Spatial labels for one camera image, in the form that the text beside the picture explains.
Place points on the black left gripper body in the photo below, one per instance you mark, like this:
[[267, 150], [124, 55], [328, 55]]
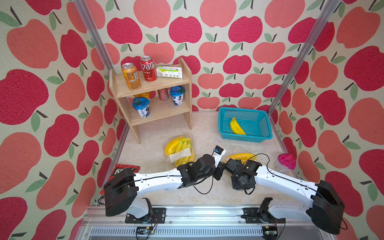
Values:
[[216, 171]]

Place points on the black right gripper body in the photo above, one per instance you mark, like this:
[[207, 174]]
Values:
[[236, 184]]

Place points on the yellow bananas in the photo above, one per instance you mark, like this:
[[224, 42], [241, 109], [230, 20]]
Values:
[[235, 127]]

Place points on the yellow banana bunch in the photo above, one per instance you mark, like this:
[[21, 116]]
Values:
[[243, 157], [178, 150]]

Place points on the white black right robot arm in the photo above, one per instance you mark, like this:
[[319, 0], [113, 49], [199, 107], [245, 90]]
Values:
[[325, 206]]

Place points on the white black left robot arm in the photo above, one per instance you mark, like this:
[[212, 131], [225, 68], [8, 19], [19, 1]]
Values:
[[122, 194]]

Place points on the red Krax chips bag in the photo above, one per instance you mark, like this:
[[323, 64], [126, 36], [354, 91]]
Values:
[[122, 178]]

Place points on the pink lid plastic jar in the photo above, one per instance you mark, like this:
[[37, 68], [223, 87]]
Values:
[[285, 162]]

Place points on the teal plastic basket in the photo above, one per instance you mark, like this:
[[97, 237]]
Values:
[[255, 124]]

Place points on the blue lid yogurt cup back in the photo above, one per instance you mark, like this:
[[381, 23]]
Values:
[[177, 94]]

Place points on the blue lid yogurt cup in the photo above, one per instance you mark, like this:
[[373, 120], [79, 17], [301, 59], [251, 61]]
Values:
[[177, 94], [142, 106]]

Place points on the small red can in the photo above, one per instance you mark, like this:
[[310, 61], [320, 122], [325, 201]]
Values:
[[163, 94]]

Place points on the blue lid yogurt cup front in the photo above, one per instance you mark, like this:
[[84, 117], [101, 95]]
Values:
[[142, 106]]

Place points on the yellow container on shelf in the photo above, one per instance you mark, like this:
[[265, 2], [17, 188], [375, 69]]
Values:
[[143, 95]]

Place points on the white green box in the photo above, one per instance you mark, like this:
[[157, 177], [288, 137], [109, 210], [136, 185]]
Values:
[[169, 72]]

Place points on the red cola can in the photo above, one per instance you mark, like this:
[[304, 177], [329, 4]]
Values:
[[148, 68]]

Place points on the orange drink can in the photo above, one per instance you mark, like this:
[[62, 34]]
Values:
[[131, 76]]

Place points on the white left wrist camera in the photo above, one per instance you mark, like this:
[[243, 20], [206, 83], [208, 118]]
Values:
[[218, 154]]

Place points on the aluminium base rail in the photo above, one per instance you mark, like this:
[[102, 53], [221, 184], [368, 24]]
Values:
[[179, 222]]

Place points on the right aluminium corner post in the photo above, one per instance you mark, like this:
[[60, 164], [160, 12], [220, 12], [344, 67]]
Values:
[[326, 12]]

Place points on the aluminium corner post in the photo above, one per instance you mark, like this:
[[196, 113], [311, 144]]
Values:
[[93, 31], [326, 12]]

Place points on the left aluminium corner post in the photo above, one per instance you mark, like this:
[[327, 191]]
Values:
[[93, 31]]

